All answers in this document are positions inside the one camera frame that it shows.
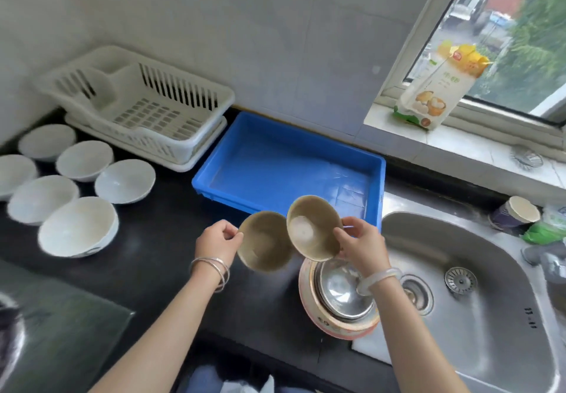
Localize white plastic dish rack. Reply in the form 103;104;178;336
34;45;236;166

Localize steel wool scrubber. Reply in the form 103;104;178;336
511;145;545;170

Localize person's blue jeans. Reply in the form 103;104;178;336
176;352;319;393

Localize pink rimmed elephant plate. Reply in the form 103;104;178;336
298;257;381;341

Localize white yellow flour bag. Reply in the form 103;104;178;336
392;41;492;132

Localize person's right forearm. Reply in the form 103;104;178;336
367;275;472;393

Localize grey metal faucet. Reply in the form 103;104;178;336
521;240;566;285

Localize grey window frame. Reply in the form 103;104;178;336
364;0;566;141

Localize tan bowl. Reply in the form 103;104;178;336
236;210;295;273
286;195;345;262

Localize person's right hand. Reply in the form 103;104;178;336
332;216;392;279

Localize plain white bowl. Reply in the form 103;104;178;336
94;159;157;205
55;140;115;183
17;123;77;163
6;175;81;227
0;154;40;202

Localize silver wrist bangles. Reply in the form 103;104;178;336
189;257;231;294

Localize dark green glass stove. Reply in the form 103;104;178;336
0;258;136;393

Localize stainless steel sink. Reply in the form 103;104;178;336
351;191;566;393

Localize white tiled windowsill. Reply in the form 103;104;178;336
364;104;566;205

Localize blue plastic tray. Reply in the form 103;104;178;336
191;112;387;232

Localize green plastic container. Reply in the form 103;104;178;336
521;204;566;245

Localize white drip tray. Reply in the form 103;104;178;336
64;112;229;173

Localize person's left hand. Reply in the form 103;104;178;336
194;219;245;274

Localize purple white paper cup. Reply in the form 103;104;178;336
488;195;541;232

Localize person's left forearm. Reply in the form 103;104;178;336
88;266;226;393

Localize round metal sink strainer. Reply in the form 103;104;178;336
444;266;478;296

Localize large white bowl black print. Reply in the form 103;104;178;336
37;196;120;260

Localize white jade bangle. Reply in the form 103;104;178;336
356;267;403;297

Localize black gas burner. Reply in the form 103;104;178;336
0;299;21;332

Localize white crumpled cloth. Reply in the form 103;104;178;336
219;375;277;393

